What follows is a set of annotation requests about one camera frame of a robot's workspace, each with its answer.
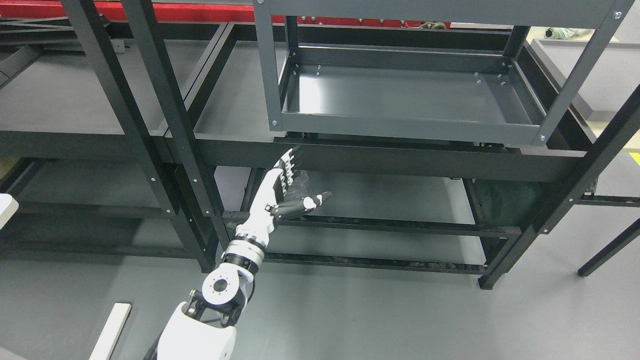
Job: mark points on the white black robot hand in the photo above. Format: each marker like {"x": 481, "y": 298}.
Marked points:
{"x": 273, "y": 202}

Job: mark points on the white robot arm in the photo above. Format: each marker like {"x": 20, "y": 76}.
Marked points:
{"x": 203, "y": 327}

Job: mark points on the black metal shelf rack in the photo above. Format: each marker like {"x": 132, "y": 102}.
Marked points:
{"x": 178, "y": 109}

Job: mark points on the grey metal shelf unit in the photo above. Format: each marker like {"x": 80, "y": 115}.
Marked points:
{"x": 436, "y": 92}

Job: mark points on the red metal beam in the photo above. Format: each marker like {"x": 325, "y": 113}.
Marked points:
{"x": 213, "y": 11}

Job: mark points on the white work table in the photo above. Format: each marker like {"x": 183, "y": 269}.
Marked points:
{"x": 8, "y": 207}

